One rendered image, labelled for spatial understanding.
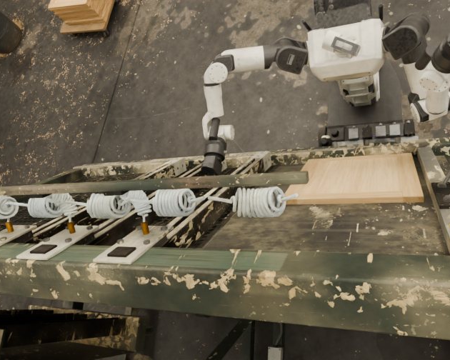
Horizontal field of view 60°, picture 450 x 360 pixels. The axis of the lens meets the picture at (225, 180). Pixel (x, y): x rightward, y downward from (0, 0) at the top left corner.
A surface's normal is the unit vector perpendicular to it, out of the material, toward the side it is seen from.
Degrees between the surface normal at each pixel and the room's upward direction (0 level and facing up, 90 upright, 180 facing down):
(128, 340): 0
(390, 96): 0
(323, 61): 23
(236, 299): 33
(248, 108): 0
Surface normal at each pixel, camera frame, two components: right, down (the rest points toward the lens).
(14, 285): -0.36, 0.29
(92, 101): -0.38, -0.28
